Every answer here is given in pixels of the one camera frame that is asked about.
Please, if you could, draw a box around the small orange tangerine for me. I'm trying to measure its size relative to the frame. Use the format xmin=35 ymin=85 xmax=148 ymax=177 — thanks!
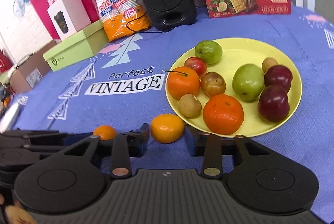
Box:
xmin=93 ymin=125 xmax=117 ymax=140

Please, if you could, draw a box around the large orange mandarin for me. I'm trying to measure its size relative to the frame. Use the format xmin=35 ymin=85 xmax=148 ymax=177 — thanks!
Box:
xmin=203 ymin=94 xmax=245 ymax=135

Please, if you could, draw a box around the small yellow-orange tangerine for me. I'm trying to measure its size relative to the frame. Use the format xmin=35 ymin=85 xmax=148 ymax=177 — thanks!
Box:
xmin=151 ymin=114 xmax=185 ymax=144

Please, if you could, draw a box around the tan longan fruit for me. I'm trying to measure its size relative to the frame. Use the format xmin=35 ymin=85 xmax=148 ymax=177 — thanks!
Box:
xmin=178 ymin=94 xmax=202 ymax=119
xmin=262 ymin=57 xmax=278 ymax=73

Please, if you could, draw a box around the red-green small apple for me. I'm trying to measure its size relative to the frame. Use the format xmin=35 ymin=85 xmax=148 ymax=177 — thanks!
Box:
xmin=200 ymin=72 xmax=226 ymax=97

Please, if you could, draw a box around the large orange with stem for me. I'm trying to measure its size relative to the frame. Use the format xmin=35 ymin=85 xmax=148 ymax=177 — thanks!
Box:
xmin=166 ymin=66 xmax=200 ymax=100

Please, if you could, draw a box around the dark red plum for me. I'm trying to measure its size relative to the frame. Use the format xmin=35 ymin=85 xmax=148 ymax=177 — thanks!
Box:
xmin=264 ymin=65 xmax=293 ymax=92
xmin=258 ymin=84 xmax=290 ymax=123

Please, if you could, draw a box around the green apple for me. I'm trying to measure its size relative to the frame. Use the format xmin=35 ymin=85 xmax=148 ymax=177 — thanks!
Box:
xmin=232 ymin=63 xmax=264 ymax=102

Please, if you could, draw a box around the small red apple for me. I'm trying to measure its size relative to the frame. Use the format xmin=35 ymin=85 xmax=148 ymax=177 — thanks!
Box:
xmin=184 ymin=57 xmax=207 ymax=78

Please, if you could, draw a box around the person left hand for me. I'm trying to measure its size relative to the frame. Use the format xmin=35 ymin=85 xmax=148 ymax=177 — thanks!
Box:
xmin=1 ymin=195 xmax=37 ymax=224

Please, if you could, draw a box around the white plate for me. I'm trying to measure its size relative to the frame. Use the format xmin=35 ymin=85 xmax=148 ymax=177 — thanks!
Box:
xmin=0 ymin=103 xmax=21 ymax=134

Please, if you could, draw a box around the brown cardboard box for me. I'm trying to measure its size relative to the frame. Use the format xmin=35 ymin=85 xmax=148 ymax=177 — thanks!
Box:
xmin=9 ymin=40 xmax=57 ymax=93

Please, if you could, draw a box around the red kettle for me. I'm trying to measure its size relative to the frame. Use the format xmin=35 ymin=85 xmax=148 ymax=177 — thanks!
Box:
xmin=0 ymin=51 xmax=13 ymax=73

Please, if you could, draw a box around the yellow plastic plate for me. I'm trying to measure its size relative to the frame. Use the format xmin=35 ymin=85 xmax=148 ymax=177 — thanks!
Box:
xmin=165 ymin=37 xmax=304 ymax=139

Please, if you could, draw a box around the green shoe box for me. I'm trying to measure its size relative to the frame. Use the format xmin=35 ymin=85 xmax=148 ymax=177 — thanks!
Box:
xmin=43 ymin=20 xmax=109 ymax=71

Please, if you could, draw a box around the white coffee cup box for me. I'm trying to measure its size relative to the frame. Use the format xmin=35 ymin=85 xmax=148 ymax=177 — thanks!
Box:
xmin=48 ymin=0 xmax=92 ymax=40

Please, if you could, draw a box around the black speaker cable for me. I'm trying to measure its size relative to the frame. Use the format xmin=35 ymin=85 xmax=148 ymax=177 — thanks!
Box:
xmin=126 ymin=11 xmax=173 ymax=34

